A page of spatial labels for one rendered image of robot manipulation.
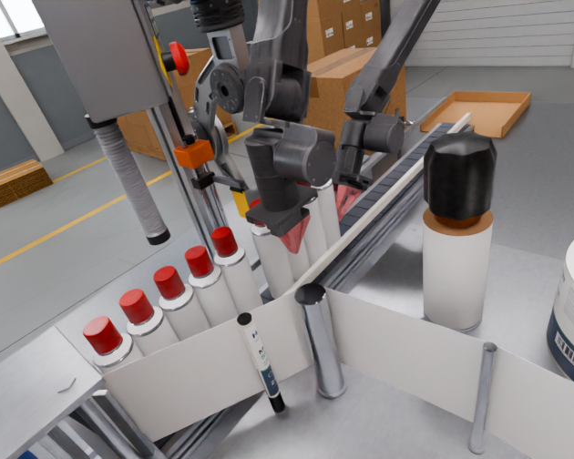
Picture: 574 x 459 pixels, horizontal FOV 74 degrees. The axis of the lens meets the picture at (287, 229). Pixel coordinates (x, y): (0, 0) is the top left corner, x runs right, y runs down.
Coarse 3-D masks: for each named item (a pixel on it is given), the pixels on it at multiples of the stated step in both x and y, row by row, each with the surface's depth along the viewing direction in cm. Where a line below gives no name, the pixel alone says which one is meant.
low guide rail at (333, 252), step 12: (468, 120) 117; (456, 132) 112; (420, 168) 98; (408, 180) 95; (396, 192) 91; (384, 204) 88; (372, 216) 85; (360, 228) 82; (348, 240) 80; (336, 252) 77; (324, 264) 75; (312, 276) 72
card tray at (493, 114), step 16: (464, 96) 146; (480, 96) 142; (496, 96) 139; (512, 96) 136; (528, 96) 130; (448, 112) 141; (464, 112) 138; (480, 112) 135; (496, 112) 133; (512, 112) 130; (432, 128) 132; (480, 128) 125; (496, 128) 123
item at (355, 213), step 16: (448, 128) 119; (464, 128) 117; (416, 160) 107; (400, 176) 101; (416, 176) 100; (368, 192) 98; (384, 192) 96; (400, 192) 95; (352, 208) 94; (368, 208) 92; (384, 208) 91; (352, 224) 88; (368, 224) 87; (352, 240) 83; (176, 432) 56; (160, 448) 54
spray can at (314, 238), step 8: (304, 184) 68; (312, 200) 69; (312, 208) 70; (312, 216) 71; (320, 216) 72; (312, 224) 72; (320, 224) 73; (304, 232) 73; (312, 232) 73; (320, 232) 73; (304, 240) 74; (312, 240) 74; (320, 240) 74; (312, 248) 75; (320, 248) 75; (312, 256) 76; (320, 256) 76; (312, 264) 77
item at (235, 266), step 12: (228, 228) 59; (216, 240) 57; (228, 240) 57; (216, 252) 61; (228, 252) 58; (240, 252) 60; (228, 264) 58; (240, 264) 59; (228, 276) 60; (240, 276) 60; (252, 276) 63; (240, 288) 61; (252, 288) 63; (240, 300) 63; (252, 300) 64; (240, 312) 65
